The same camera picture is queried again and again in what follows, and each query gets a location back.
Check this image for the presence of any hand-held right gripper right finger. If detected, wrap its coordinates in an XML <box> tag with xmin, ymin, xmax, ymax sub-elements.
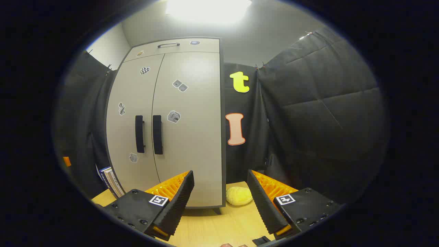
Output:
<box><xmin>247</xmin><ymin>169</ymin><xmax>343</xmax><ymax>240</ymax></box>

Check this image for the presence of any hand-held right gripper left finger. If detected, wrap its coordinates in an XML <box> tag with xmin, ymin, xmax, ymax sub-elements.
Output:
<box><xmin>103</xmin><ymin>170</ymin><xmax>195</xmax><ymax>241</ymax></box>

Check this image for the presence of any black door handle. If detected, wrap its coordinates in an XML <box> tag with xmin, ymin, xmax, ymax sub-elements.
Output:
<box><xmin>135</xmin><ymin>115</ymin><xmax>145</xmax><ymax>153</ymax></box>
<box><xmin>152</xmin><ymin>115</ymin><xmax>164</xmax><ymax>155</ymax></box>

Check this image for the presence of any grey double-door shoe cabinet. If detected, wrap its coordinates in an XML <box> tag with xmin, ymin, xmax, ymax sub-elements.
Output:
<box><xmin>105</xmin><ymin>37</ymin><xmax>227</xmax><ymax>215</ymax></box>

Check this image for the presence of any grey cabinet drawer front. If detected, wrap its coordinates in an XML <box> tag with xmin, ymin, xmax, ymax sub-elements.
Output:
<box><xmin>123</xmin><ymin>38</ymin><xmax>220</xmax><ymax>63</ymax></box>

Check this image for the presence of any yellow round sponge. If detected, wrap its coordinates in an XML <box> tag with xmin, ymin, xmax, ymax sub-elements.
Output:
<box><xmin>226</xmin><ymin>186</ymin><xmax>253</xmax><ymax>206</ymax></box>

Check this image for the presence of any blue book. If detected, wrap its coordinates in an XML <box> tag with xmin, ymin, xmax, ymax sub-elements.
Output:
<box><xmin>98</xmin><ymin>167</ymin><xmax>117</xmax><ymax>198</ymax></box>

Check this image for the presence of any white book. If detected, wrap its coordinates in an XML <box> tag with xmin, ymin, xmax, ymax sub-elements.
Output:
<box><xmin>104</xmin><ymin>168</ymin><xmax>126</xmax><ymax>199</ymax></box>

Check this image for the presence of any black backdrop cloth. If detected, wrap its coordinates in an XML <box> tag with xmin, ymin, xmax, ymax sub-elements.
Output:
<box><xmin>53</xmin><ymin>27</ymin><xmax>390</xmax><ymax>206</ymax></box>

